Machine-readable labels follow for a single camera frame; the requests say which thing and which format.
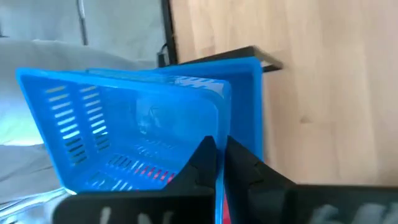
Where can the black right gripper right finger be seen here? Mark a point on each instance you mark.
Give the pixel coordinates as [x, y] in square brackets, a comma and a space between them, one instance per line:
[295, 205]

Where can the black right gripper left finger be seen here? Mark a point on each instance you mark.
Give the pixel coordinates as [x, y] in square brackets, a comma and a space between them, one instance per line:
[140, 208]

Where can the red plastic slotted basket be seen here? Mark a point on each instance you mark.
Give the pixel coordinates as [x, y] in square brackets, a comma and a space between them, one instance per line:
[226, 214]

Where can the blue plastic slotted basket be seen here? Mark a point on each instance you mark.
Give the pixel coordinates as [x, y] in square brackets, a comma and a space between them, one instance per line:
[245, 109]
[124, 124]

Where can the grey metal pole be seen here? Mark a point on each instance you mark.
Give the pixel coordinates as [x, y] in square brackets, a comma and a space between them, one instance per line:
[81, 21]

